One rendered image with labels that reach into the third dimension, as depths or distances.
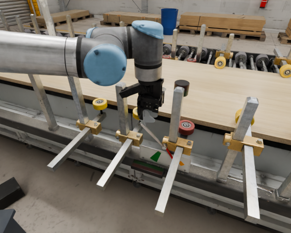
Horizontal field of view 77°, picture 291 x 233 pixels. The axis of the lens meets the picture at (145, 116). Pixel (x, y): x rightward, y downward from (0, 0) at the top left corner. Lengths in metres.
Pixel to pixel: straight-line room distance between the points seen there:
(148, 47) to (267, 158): 0.87
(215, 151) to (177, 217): 0.69
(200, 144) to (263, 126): 0.33
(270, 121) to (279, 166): 0.25
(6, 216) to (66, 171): 0.92
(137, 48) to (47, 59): 0.24
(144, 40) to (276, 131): 0.75
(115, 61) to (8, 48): 0.21
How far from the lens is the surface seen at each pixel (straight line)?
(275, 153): 1.15
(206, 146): 1.13
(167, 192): 0.71
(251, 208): 0.64
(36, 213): 1.83
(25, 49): 0.46
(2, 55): 0.47
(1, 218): 1.15
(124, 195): 1.70
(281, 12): 7.92
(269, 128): 1.05
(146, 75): 0.59
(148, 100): 0.64
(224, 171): 0.93
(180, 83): 0.75
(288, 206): 1.05
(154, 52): 0.57
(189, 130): 0.88
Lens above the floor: 1.47
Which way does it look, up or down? 37 degrees down
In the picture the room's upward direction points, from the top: straight up
